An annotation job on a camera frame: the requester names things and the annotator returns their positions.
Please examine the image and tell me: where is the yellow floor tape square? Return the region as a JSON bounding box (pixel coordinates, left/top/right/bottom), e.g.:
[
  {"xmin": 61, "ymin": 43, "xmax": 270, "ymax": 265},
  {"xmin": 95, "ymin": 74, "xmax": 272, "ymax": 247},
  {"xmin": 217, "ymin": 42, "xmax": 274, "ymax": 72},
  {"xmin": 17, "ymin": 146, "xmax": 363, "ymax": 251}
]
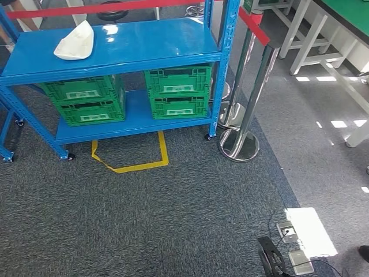
[{"xmin": 91, "ymin": 131, "xmax": 170, "ymax": 175}]

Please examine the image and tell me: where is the chrome pole stand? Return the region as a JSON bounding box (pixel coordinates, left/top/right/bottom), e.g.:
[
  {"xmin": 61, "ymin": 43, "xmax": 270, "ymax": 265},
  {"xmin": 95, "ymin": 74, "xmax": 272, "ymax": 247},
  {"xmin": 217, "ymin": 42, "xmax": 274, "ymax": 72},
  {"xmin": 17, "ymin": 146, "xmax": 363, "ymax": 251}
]
[
  {"xmin": 219, "ymin": 41, "xmax": 281, "ymax": 163},
  {"xmin": 209, "ymin": 78, "xmax": 231, "ymax": 104},
  {"xmin": 217, "ymin": 9, "xmax": 264, "ymax": 131}
]

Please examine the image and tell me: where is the chrome base stool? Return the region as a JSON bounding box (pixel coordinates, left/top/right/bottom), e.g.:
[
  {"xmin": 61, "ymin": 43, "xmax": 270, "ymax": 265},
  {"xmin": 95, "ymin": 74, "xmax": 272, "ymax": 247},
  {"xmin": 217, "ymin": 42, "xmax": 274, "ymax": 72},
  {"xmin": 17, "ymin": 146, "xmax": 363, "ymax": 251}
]
[
  {"xmin": 184, "ymin": 3, "xmax": 206, "ymax": 18},
  {"xmin": 96, "ymin": 0, "xmax": 129, "ymax": 23}
]

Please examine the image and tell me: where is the red floor tape strip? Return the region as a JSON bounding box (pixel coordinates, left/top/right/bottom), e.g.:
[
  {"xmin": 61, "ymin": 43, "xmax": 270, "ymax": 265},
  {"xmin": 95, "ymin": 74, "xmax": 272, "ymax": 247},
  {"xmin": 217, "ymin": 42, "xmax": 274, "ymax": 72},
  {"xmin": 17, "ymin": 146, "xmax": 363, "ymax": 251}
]
[
  {"xmin": 5, "ymin": 0, "xmax": 224, "ymax": 20},
  {"xmin": 238, "ymin": 6, "xmax": 271, "ymax": 47}
]

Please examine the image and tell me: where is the green crate stack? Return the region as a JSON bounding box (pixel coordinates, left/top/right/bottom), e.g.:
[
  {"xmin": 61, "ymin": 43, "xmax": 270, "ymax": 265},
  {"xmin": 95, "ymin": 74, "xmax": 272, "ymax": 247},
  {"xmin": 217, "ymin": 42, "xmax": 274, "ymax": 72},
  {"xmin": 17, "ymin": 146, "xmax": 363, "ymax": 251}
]
[{"xmin": 243, "ymin": 0, "xmax": 280, "ymax": 13}]

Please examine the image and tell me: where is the steel floor outlet box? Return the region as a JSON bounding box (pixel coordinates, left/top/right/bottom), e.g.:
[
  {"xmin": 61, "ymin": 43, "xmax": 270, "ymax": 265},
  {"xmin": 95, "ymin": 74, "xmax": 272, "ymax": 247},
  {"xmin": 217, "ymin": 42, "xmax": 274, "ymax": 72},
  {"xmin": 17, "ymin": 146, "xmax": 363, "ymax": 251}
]
[
  {"xmin": 276, "ymin": 220, "xmax": 299, "ymax": 244},
  {"xmin": 288, "ymin": 249, "xmax": 315, "ymax": 276}
]

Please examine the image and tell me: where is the white plastic mirror cover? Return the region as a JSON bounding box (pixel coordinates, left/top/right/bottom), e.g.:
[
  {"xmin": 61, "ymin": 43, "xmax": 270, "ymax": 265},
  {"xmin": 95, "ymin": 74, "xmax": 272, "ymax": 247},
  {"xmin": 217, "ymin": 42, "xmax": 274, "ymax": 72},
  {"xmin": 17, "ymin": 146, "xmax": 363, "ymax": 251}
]
[{"xmin": 53, "ymin": 20, "xmax": 95, "ymax": 61}]

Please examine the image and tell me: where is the person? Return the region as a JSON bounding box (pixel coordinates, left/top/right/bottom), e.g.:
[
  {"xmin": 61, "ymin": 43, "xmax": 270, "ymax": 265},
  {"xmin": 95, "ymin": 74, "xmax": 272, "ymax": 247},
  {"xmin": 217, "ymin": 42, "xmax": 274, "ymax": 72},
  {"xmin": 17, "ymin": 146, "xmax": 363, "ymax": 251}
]
[{"xmin": 0, "ymin": 0, "xmax": 39, "ymax": 53}]

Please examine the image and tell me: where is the white table frame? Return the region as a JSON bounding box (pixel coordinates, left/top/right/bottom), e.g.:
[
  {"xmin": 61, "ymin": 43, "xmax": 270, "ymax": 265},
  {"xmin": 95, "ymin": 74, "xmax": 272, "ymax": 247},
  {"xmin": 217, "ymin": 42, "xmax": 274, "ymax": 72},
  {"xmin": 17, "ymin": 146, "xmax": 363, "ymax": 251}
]
[{"xmin": 278, "ymin": 0, "xmax": 369, "ymax": 150}]

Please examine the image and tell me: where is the thin black cable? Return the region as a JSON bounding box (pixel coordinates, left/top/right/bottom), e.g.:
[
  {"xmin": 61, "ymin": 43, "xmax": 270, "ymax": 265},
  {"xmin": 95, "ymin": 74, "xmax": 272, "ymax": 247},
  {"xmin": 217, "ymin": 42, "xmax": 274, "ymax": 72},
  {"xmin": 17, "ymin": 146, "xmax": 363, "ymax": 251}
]
[{"xmin": 267, "ymin": 214, "xmax": 344, "ymax": 277}]

